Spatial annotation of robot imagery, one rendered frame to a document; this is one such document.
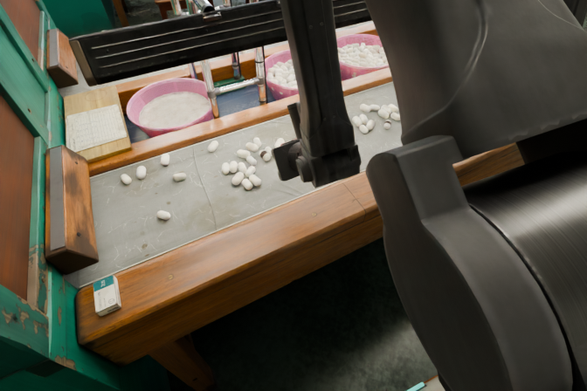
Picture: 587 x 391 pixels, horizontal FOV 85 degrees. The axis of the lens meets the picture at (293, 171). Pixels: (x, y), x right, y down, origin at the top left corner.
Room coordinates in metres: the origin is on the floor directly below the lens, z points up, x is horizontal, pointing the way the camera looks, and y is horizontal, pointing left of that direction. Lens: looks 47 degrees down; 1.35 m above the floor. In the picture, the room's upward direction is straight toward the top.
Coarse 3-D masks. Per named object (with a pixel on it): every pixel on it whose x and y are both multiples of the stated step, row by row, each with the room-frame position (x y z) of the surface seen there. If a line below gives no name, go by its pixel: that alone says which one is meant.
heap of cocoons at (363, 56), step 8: (344, 48) 1.22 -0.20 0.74; (352, 48) 1.22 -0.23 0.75; (360, 48) 1.22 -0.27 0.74; (368, 48) 1.23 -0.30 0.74; (376, 48) 1.23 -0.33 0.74; (344, 56) 1.16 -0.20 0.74; (352, 56) 1.17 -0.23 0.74; (360, 56) 1.17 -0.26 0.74; (368, 56) 1.16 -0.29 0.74; (376, 56) 1.16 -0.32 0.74; (384, 56) 1.15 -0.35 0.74; (352, 64) 1.10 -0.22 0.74; (360, 64) 1.10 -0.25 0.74; (368, 64) 1.13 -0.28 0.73; (376, 64) 1.10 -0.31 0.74; (384, 64) 1.09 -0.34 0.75
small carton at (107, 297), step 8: (104, 280) 0.25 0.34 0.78; (112, 280) 0.25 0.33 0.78; (96, 288) 0.23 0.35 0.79; (104, 288) 0.23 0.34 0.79; (112, 288) 0.23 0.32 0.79; (96, 296) 0.22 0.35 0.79; (104, 296) 0.22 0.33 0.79; (112, 296) 0.22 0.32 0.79; (96, 304) 0.21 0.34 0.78; (104, 304) 0.21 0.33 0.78; (112, 304) 0.21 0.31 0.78; (120, 304) 0.21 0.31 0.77; (96, 312) 0.19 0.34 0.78; (104, 312) 0.20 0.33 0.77
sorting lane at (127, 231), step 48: (384, 96) 0.89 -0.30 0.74; (240, 144) 0.66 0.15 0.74; (384, 144) 0.66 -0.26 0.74; (96, 192) 0.49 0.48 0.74; (144, 192) 0.49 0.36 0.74; (192, 192) 0.49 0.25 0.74; (240, 192) 0.49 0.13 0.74; (288, 192) 0.49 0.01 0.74; (96, 240) 0.36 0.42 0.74; (144, 240) 0.36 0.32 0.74; (192, 240) 0.36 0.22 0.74
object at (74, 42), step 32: (352, 0) 0.75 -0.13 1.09; (96, 32) 0.53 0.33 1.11; (128, 32) 0.55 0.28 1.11; (160, 32) 0.57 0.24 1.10; (192, 32) 0.59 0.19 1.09; (224, 32) 0.61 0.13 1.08; (256, 32) 0.63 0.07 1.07; (96, 64) 0.50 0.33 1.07; (128, 64) 0.52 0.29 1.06; (160, 64) 0.53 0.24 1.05
